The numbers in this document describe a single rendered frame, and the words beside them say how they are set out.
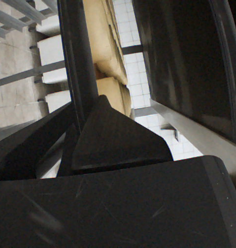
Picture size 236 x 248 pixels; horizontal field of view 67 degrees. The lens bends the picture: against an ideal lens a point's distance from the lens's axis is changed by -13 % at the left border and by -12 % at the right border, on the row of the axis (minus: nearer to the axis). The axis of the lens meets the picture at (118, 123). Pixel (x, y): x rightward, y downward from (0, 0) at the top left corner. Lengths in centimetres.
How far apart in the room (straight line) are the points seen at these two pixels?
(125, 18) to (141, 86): 98
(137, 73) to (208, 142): 262
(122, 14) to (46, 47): 120
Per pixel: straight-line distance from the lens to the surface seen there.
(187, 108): 23
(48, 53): 235
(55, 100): 227
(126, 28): 289
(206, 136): 17
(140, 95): 276
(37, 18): 83
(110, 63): 19
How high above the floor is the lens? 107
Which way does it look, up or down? 5 degrees down
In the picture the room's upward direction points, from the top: 81 degrees clockwise
